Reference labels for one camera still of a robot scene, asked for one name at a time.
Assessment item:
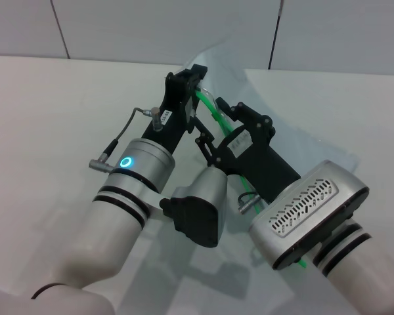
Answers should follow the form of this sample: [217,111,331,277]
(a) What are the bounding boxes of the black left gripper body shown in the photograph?
[141,98,196,154]

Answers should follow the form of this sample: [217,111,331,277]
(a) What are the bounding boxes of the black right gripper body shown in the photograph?
[216,126,301,204]

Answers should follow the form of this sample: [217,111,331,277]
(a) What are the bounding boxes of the translucent document bag green zip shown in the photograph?
[141,35,362,315]

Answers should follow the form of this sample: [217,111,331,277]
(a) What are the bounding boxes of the grey left gripper cable plugs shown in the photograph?
[88,106,164,174]

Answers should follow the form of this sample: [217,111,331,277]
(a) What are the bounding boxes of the grey right gripper cable plug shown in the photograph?
[238,192,262,216]

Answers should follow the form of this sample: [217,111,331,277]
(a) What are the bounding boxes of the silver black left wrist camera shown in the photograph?
[159,165,229,249]

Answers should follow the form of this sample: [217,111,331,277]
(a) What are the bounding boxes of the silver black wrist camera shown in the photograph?
[248,159,370,270]
[159,165,229,249]

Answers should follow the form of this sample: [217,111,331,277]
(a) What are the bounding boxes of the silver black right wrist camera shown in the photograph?
[248,159,370,270]

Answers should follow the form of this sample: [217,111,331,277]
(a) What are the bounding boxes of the black wall seam strip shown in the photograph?
[267,0,285,70]

